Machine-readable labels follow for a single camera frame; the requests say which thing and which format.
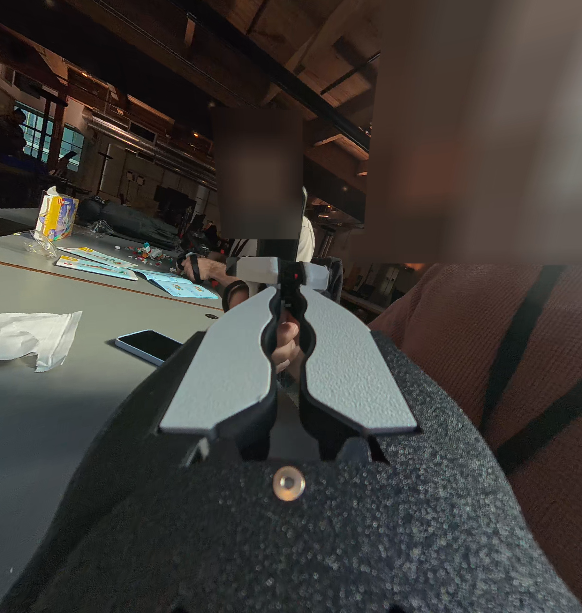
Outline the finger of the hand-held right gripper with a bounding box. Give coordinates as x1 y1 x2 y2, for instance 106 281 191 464
300 265 331 293
226 256 283 295

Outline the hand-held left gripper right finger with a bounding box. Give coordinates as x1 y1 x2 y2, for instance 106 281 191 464
296 285 418 451

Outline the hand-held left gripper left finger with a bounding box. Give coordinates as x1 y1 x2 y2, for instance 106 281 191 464
159 286 284 453

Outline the small black lego assembly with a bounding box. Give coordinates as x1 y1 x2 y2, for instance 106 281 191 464
281 262 303 307

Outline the pile of loose lego bricks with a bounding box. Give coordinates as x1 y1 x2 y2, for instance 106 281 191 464
114 243 177 263

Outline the small yellow white lego box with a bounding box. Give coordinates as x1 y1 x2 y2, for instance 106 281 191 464
36 187 78 240

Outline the person's right hand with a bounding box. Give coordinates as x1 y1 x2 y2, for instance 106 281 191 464
272 321 303 381

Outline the black jacket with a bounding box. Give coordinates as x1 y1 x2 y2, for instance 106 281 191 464
315 256 345 303

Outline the white smartphone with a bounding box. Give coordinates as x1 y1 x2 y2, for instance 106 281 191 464
115 329 184 367

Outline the black duffel bag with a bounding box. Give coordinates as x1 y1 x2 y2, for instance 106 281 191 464
75 199 181 250

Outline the clear plastic bag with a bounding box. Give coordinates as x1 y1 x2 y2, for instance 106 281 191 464
13 230 59 259
75 220 114 240

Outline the flat empty white paper bag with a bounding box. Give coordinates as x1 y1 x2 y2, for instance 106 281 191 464
0 311 83 373

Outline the arched window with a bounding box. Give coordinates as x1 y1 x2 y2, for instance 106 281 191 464
15 108 86 166

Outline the black chest strap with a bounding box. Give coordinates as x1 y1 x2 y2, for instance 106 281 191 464
494 383 582 475
480 266 567 432

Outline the metal ventilation duct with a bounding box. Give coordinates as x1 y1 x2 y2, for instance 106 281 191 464
87 112 215 178

